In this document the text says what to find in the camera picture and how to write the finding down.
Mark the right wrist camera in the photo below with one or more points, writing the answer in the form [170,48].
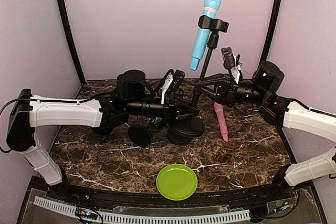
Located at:
[232,64]

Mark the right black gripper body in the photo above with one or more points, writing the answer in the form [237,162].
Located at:
[230,93]

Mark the pink toy microphone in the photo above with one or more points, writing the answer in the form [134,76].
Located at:
[219,110]

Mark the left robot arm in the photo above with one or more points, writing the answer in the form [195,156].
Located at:
[102,112]

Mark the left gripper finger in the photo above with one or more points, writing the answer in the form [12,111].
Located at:
[185,111]
[178,98]

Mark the left black frame post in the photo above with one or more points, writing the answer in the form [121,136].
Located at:
[70,41]

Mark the black stand of orange microphone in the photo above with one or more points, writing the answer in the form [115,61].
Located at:
[102,130]

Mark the green plate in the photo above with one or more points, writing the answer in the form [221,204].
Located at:
[176,182]

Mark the black stand of pink microphone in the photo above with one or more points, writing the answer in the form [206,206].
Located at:
[177,139]

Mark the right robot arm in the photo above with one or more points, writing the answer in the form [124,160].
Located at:
[280,112]

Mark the black stand of blue microphone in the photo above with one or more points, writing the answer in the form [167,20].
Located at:
[194,127]

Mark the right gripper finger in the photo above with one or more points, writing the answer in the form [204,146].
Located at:
[215,79]
[212,92]

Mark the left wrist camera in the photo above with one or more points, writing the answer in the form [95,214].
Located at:
[170,83]

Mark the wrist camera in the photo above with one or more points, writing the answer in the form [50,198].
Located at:
[232,64]
[170,83]

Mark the right black frame post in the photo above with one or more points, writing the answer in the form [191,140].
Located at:
[271,30]

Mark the white slotted cable duct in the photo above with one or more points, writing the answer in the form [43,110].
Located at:
[86,215]

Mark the black front rail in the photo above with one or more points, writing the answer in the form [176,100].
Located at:
[255,197]

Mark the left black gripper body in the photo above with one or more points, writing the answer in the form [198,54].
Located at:
[168,112]

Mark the black frame post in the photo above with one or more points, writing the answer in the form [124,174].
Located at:
[70,41]
[271,30]

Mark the black stand of teal microphone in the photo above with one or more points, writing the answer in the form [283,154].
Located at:
[141,135]

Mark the teal toy microphone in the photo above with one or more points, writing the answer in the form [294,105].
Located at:
[156,120]

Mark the blue toy microphone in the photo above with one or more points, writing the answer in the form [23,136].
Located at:
[210,9]

